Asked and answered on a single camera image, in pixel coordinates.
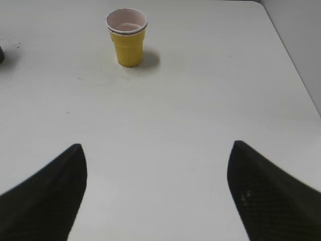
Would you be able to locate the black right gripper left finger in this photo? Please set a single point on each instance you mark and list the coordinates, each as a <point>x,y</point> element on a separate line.
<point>45,206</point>

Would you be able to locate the yellow paper cup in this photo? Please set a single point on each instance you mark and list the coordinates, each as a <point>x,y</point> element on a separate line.
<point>127,31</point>

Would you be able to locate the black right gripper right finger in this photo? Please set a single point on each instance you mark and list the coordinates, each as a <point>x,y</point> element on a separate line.
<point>272,204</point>

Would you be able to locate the dark red wine bottle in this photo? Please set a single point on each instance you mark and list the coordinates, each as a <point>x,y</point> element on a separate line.
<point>2,55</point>

